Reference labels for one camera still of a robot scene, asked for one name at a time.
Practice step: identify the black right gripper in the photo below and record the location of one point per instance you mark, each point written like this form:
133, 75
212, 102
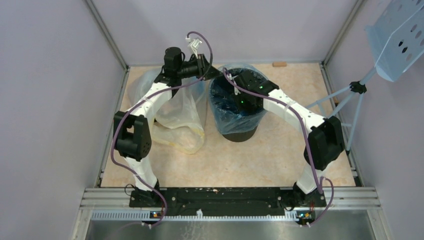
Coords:
247, 111

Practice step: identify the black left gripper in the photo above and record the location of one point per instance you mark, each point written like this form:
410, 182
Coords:
205, 70

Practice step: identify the blue plastic trash bag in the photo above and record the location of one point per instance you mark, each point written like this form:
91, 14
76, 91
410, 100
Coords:
228, 112

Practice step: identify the black ribbed trash bin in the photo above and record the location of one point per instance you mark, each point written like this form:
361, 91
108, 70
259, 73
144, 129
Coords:
239, 136

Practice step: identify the large translucent yellowish trash bag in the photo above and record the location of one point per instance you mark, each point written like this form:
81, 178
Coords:
180, 122

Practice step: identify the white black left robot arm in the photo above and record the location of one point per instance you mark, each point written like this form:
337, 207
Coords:
132, 128

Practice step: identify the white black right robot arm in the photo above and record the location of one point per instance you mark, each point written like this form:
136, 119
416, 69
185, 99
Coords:
323, 136

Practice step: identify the small tan wooden block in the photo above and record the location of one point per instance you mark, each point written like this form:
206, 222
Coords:
279, 64

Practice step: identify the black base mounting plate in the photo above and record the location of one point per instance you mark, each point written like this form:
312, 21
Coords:
227, 201

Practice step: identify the perforated light blue metal panel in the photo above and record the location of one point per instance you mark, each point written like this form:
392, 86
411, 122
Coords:
395, 35

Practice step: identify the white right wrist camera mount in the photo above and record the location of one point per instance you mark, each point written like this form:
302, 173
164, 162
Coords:
236, 90

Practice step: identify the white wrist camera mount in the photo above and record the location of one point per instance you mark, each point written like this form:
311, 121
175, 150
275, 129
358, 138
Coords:
236, 90
193, 45

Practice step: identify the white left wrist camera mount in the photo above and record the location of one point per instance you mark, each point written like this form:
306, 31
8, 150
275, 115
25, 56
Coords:
193, 45

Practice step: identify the white toothed cable rail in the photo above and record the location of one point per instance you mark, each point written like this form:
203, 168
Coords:
152, 216

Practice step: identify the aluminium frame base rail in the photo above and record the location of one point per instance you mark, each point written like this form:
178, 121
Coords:
351, 213

